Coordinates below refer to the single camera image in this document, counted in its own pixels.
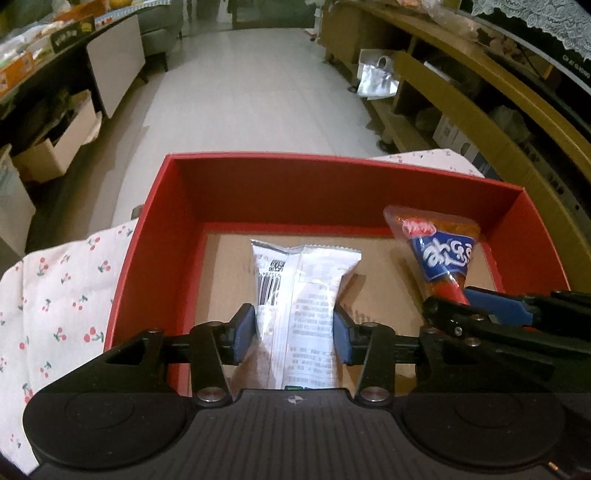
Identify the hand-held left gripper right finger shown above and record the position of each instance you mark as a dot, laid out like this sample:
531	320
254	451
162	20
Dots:
344	339

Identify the wooden television cabinet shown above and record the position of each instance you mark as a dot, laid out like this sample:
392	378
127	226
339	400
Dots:
508	120

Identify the red cardboard box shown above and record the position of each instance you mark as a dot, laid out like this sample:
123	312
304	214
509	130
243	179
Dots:
323	194

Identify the orange cardboard box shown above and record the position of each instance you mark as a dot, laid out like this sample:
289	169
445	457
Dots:
14	74

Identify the yellow pomelo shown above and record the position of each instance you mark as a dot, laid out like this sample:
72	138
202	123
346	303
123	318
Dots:
121	3

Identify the black sideboard with white doors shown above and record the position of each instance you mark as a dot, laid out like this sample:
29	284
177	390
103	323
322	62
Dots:
115	60

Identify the grey sofa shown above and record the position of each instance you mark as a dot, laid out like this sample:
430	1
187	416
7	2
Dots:
157	23

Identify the black box with yellow label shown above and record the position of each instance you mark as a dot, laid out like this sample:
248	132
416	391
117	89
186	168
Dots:
74	31

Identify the cherry print tablecloth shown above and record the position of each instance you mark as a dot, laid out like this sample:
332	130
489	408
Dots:
55	295

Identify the blue and orange snack packet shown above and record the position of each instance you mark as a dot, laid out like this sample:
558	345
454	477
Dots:
443	258

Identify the black television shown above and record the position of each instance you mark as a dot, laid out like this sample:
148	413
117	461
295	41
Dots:
568	83

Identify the white cardboard box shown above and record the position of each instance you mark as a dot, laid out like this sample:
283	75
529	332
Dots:
60	143

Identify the white snack packet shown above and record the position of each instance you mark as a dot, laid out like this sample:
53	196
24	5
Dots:
300	295

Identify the silver bag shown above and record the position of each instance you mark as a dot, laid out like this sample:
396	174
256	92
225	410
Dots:
374	81

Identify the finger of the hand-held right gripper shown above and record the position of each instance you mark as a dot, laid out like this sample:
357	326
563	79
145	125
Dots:
498	307
466	330

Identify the white lace cloth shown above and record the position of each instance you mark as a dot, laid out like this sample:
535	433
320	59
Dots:
531	18

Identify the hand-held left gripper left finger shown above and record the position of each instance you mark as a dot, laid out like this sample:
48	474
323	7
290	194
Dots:
244	332

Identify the white carton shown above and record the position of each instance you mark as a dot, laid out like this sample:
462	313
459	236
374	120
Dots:
450	131

